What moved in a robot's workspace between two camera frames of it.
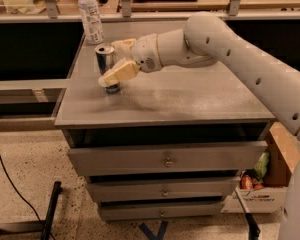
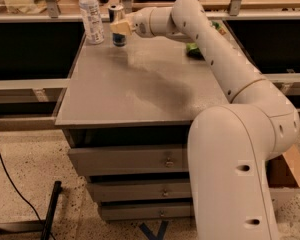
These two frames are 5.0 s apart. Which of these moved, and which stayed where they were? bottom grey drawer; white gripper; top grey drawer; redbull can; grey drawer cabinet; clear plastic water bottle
Moved: redbull can; white gripper
Stayed: clear plastic water bottle; bottom grey drawer; grey drawer cabinet; top grey drawer
